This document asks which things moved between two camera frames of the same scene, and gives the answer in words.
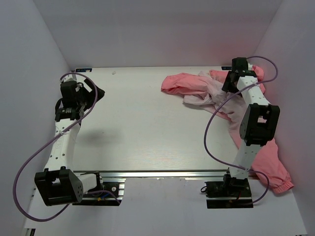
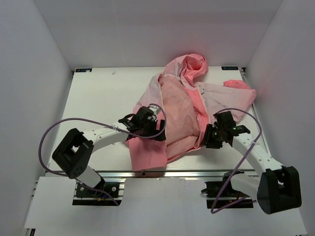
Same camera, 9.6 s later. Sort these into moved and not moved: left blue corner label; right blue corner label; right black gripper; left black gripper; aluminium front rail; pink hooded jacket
Moved: left black gripper; right black gripper; pink hooded jacket
Not moved: right blue corner label; left blue corner label; aluminium front rail
